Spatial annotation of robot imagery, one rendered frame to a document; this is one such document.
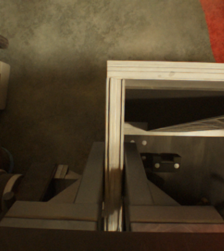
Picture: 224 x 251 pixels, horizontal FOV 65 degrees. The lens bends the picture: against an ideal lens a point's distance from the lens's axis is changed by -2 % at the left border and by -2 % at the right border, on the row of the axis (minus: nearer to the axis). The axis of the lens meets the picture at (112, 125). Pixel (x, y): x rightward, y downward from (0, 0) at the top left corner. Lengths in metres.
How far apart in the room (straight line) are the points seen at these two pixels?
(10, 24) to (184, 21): 1.01
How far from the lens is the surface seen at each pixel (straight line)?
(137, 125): 0.90
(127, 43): 1.13
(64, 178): 0.36
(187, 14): 1.26
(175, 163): 0.92
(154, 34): 1.16
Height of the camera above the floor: 1.07
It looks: 84 degrees down
